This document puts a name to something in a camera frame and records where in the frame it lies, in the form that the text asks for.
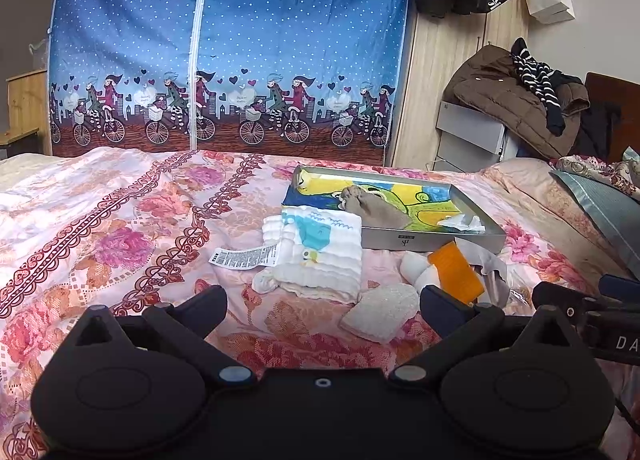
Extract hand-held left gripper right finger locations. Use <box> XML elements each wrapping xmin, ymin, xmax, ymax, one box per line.
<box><xmin>389</xmin><ymin>284</ymin><xmax>586</xmax><ymax>387</ymax></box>

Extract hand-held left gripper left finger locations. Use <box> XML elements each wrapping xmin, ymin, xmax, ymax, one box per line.
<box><xmin>62</xmin><ymin>284</ymin><xmax>257</xmax><ymax>389</ymax></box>

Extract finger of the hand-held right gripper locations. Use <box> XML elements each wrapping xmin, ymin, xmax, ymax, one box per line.
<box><xmin>598</xmin><ymin>274</ymin><xmax>640</xmax><ymax>311</ymax></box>
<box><xmin>531</xmin><ymin>282</ymin><xmax>609</xmax><ymax>329</ymax></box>

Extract orange cloth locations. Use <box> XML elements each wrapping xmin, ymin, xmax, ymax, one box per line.
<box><xmin>427</xmin><ymin>242</ymin><xmax>486</xmax><ymax>305</ymax></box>

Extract white socks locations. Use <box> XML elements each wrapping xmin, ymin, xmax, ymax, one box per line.
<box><xmin>400</xmin><ymin>251</ymin><xmax>442</xmax><ymax>291</ymax></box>

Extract clear plastic bag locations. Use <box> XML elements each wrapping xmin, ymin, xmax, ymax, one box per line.
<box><xmin>500</xmin><ymin>285</ymin><xmax>534</xmax><ymax>317</ymax></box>

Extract white fluffy cloth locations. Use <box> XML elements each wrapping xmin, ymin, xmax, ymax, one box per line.
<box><xmin>340</xmin><ymin>284</ymin><xmax>420</xmax><ymax>345</ymax></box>

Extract silver tray box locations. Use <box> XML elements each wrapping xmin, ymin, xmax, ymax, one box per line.
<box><xmin>282</xmin><ymin>165</ymin><xmax>507</xmax><ymax>252</ymax></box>

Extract pale grey cloth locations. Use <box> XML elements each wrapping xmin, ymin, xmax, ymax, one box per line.
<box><xmin>455</xmin><ymin>239</ymin><xmax>512</xmax><ymax>307</ymax></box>

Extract white paper tag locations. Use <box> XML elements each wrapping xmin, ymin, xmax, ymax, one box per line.
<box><xmin>209</xmin><ymin>246</ymin><xmax>275</xmax><ymax>271</ymax></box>

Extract blue grey pillow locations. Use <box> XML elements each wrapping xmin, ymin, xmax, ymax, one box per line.
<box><xmin>550</xmin><ymin>170</ymin><xmax>640</xmax><ymax>265</ymax></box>

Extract white crumpled tissue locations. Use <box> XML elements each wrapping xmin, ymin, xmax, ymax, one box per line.
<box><xmin>437</xmin><ymin>212</ymin><xmax>487</xmax><ymax>235</ymax></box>

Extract beige floral blanket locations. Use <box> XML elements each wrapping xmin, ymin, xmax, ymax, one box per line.
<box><xmin>477</xmin><ymin>157</ymin><xmax>633</xmax><ymax>285</ymax></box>

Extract grey brown sock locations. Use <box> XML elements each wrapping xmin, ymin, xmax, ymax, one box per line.
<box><xmin>340</xmin><ymin>185</ymin><xmax>409</xmax><ymax>231</ymax></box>

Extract white gauze towel blue print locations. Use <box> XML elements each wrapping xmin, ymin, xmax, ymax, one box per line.
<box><xmin>251</xmin><ymin>214</ymin><xmax>364</xmax><ymax>303</ymax></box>

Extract floral bed quilt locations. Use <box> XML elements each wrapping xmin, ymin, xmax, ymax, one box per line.
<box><xmin>0</xmin><ymin>147</ymin><xmax>640</xmax><ymax>460</ymax></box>

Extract floral pillow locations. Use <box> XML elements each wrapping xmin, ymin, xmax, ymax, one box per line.
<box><xmin>550</xmin><ymin>155</ymin><xmax>640</xmax><ymax>201</ymax></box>

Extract dark clothing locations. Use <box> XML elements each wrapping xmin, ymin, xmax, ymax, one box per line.
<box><xmin>580</xmin><ymin>102</ymin><xmax>624</xmax><ymax>161</ymax></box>

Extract white storage box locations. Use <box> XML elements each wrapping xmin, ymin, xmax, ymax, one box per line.
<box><xmin>434</xmin><ymin>100</ymin><xmax>509</xmax><ymax>159</ymax></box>

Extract dark wooden headboard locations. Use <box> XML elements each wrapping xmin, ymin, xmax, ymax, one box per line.
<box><xmin>584</xmin><ymin>72</ymin><xmax>640</xmax><ymax>163</ymax></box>

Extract brown puffer jacket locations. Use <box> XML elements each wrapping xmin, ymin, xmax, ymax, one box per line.
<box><xmin>444</xmin><ymin>46</ymin><xmax>591</xmax><ymax>161</ymax></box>

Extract black white striped garment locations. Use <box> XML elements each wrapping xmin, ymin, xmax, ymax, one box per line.
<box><xmin>510</xmin><ymin>37</ymin><xmax>569</xmax><ymax>135</ymax></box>

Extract light wooden wardrobe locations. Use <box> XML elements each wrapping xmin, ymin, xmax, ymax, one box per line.
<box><xmin>390</xmin><ymin>0</ymin><xmax>539</xmax><ymax>173</ymax></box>

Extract blue printed fabric wardrobe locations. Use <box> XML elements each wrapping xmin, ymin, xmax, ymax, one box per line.
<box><xmin>47</xmin><ymin>0</ymin><xmax>414</xmax><ymax>165</ymax></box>

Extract small wooden stool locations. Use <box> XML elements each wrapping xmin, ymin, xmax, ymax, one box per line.
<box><xmin>0</xmin><ymin>68</ymin><xmax>53</xmax><ymax>161</ymax></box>

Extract clear plastic container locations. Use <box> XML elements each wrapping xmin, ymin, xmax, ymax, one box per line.
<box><xmin>27</xmin><ymin>38</ymin><xmax>50</xmax><ymax>71</ymax></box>

